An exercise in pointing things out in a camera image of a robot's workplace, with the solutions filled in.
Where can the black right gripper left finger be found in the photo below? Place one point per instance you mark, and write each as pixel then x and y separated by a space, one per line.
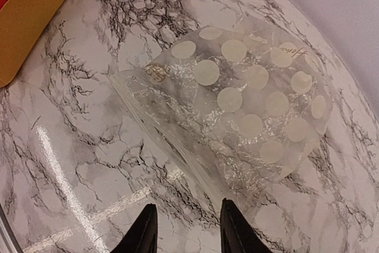
pixel 143 233

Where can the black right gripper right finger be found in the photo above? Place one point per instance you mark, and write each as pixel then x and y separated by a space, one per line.
pixel 237 235

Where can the clear polka dot zip bag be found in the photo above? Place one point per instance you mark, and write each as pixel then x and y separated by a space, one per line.
pixel 236 109

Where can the yellow plastic basket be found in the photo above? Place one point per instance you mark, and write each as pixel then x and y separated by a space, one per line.
pixel 22 22

